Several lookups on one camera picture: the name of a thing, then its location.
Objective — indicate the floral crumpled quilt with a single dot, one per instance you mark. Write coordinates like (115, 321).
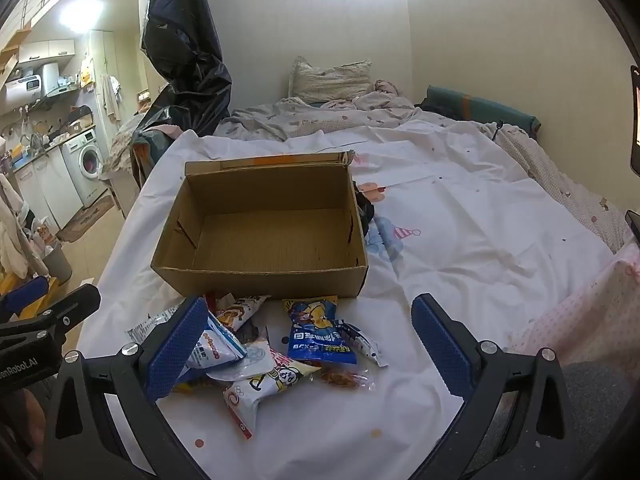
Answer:
(310, 115)

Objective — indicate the white wall cabinet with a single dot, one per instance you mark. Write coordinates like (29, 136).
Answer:
(47, 51)

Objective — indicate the grey trash bin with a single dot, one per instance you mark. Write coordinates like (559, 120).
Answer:
(57, 262)

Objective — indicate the white floor cabinet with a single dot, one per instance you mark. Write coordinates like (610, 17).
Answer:
(47, 185)

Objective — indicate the white cartoon snack packet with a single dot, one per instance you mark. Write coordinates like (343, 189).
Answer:
(260, 390)

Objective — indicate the dark shiny hanging cloth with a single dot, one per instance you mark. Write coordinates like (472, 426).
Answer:
(185, 50)

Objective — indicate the grey white snack packet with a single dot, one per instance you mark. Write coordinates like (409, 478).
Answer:
(150, 327)

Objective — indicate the white brown red-ended snack packet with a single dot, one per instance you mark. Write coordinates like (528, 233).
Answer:
(240, 312)

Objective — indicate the beige hanging cloth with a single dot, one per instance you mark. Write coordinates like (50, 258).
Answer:
(12, 230)

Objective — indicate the white hanging towel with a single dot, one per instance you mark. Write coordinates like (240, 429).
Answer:
(110, 97)

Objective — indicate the dark grey cloth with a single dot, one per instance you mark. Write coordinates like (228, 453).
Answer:
(364, 207)

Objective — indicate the red snack clear packet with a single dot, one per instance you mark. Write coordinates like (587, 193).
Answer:
(345, 377)

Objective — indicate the clear round-print packet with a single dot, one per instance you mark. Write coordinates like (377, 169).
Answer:
(255, 357)

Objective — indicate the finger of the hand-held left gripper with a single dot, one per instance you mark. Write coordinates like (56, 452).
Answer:
(75, 307)
(25, 292)

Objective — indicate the white water heater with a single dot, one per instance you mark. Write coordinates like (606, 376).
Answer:
(22, 89)

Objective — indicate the small white dark-print packet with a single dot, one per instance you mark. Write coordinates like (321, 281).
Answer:
(367, 347)

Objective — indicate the blue white snack packet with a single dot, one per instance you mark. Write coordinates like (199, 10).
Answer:
(220, 350)

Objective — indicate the brown cardboard box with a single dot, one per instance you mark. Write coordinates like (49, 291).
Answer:
(270, 240)

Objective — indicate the blue yellow snack packet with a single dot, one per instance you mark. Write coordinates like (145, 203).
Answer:
(317, 335)

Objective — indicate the patterned floor rug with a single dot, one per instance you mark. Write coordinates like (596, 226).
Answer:
(87, 217)

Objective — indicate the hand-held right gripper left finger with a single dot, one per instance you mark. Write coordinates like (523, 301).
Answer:
(177, 347)

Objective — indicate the pink dotted blanket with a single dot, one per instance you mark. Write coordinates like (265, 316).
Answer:
(575, 195)

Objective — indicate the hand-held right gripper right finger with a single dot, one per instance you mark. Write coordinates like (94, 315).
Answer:
(442, 347)

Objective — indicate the chair with piled clothes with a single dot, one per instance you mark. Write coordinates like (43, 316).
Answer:
(125, 160)

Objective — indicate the floral pillow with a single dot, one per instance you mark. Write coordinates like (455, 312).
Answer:
(330, 82)

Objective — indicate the white washing machine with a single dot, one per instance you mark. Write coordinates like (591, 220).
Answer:
(87, 165)

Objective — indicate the green folded mat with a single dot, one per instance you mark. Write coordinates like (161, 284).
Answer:
(480, 107)

